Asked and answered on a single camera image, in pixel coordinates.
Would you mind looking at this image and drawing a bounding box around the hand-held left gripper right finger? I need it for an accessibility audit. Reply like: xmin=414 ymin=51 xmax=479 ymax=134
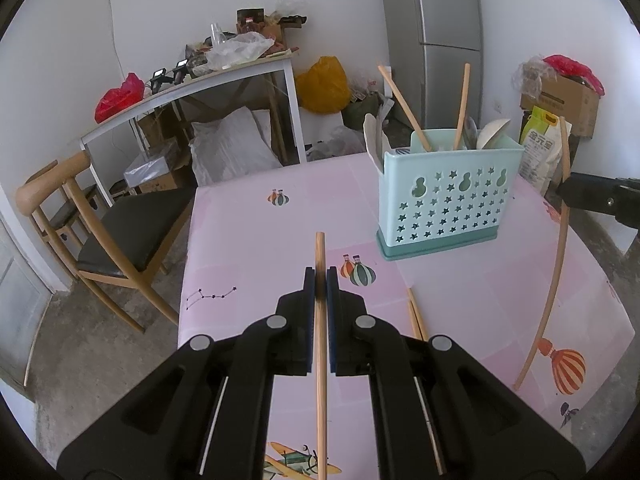
xmin=326 ymin=266 xmax=586 ymax=480

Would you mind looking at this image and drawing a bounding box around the metal spoon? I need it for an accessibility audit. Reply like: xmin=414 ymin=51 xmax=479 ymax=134
xmin=462 ymin=116 xmax=480 ymax=151

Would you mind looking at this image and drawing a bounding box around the white side table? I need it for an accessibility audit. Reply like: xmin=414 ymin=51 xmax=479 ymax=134
xmin=80 ymin=50 xmax=303 ymax=206

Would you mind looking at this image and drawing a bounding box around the red plastic bag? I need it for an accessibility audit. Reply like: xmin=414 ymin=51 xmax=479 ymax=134
xmin=95 ymin=72 xmax=146 ymax=123

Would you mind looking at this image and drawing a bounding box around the white ceramic spoon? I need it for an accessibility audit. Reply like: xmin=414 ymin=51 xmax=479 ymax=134
xmin=475 ymin=118 xmax=512 ymax=150

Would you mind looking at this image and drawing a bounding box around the yellow green rice bag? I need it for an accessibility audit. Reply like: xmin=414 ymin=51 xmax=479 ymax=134
xmin=517 ymin=105 xmax=563 ymax=186

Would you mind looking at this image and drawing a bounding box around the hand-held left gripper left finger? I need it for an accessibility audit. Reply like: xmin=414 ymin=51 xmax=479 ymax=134
xmin=56 ymin=266 xmax=317 ymax=480

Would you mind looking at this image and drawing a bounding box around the cardboard box with plastic wrap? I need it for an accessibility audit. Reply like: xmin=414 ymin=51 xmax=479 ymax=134
xmin=122 ymin=140 xmax=193 ymax=195

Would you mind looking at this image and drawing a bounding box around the pink printed tablecloth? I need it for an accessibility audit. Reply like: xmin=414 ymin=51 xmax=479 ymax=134
xmin=177 ymin=152 xmax=636 ymax=480

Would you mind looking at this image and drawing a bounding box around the clear plastic bag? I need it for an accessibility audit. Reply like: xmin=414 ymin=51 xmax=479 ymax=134
xmin=205 ymin=31 xmax=276 ymax=71

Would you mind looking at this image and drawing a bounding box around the wooden chopstick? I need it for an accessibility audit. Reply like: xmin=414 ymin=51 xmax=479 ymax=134
xmin=377 ymin=64 xmax=432 ymax=152
xmin=314 ymin=232 xmax=329 ymax=480
xmin=411 ymin=302 xmax=430 ymax=342
xmin=406 ymin=287 xmax=424 ymax=341
xmin=514 ymin=116 xmax=572 ymax=392
xmin=454 ymin=63 xmax=471 ymax=151

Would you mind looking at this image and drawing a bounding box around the white sack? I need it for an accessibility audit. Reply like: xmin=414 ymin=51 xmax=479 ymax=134
xmin=190 ymin=106 xmax=283 ymax=186

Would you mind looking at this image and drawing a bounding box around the red bag on cardboard box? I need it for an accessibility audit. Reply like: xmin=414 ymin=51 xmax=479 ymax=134
xmin=542 ymin=54 xmax=606 ymax=96

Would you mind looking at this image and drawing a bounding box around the dark green bag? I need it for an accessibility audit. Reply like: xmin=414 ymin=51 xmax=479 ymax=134
xmin=345 ymin=92 xmax=381 ymax=128

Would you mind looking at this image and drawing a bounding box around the white rice paddle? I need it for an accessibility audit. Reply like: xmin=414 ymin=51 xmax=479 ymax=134
xmin=363 ymin=112 xmax=393 ymax=173

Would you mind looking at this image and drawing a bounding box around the white door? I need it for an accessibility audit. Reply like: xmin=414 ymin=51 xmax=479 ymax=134
xmin=0 ymin=205 xmax=53 ymax=386

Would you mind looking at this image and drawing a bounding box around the yellow plastic bag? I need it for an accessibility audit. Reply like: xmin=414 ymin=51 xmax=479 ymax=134
xmin=295 ymin=56 xmax=352 ymax=113

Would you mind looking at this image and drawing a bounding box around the dark box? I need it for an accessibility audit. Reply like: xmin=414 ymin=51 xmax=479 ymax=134
xmin=236 ymin=8 xmax=266 ymax=36

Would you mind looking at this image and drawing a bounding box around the wooden chair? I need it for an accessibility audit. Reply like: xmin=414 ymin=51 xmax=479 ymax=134
xmin=15 ymin=151 xmax=196 ymax=333

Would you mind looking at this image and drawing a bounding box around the large cardboard box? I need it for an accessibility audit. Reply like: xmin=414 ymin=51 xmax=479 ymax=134
xmin=520 ymin=72 xmax=601 ymax=138

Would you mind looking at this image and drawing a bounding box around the mint green utensil holder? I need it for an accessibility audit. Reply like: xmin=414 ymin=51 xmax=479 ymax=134
xmin=375 ymin=128 xmax=526 ymax=261

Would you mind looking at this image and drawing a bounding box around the crumpled plastic bag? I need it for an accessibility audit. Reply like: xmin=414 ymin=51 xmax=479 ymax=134
xmin=306 ymin=125 xmax=368 ymax=162

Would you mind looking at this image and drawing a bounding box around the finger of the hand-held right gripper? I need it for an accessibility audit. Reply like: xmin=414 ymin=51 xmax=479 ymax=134
xmin=556 ymin=172 xmax=640 ymax=231

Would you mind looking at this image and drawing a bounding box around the grey refrigerator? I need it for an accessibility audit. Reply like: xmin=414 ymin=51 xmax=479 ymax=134
xmin=376 ymin=0 xmax=483 ymax=131

